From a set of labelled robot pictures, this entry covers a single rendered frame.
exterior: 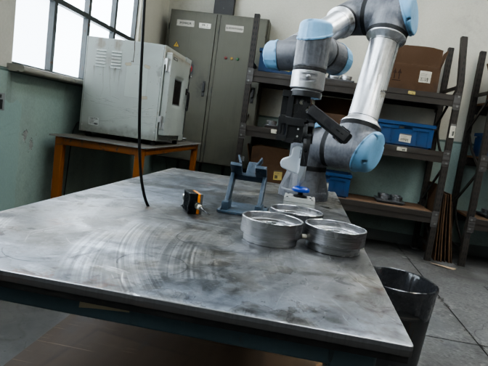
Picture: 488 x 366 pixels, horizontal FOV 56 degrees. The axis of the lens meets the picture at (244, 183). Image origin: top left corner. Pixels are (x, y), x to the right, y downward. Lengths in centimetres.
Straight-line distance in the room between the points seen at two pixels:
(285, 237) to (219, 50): 408
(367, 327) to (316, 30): 69
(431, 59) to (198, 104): 222
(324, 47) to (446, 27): 413
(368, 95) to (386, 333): 92
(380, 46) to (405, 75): 305
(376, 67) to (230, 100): 339
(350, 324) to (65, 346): 58
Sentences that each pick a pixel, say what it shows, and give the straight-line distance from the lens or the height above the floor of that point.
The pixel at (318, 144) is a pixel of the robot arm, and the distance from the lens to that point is 131.
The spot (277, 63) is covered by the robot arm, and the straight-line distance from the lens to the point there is 119.
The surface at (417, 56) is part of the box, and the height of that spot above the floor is 180.
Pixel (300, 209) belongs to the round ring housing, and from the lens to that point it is 95.
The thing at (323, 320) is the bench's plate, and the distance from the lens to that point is 50.
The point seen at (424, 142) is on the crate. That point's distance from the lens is 447.
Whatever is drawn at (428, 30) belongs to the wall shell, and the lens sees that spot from 509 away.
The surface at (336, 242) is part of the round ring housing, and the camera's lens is 75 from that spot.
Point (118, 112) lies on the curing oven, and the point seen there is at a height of 96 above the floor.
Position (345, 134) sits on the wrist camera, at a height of 100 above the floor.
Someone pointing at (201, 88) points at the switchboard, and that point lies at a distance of 473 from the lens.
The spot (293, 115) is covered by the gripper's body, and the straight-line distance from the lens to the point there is 103.
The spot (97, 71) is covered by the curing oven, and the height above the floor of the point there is 121.
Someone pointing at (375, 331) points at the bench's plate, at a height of 80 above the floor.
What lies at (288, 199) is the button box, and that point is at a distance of 102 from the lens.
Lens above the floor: 99
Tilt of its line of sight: 7 degrees down
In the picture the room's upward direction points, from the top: 8 degrees clockwise
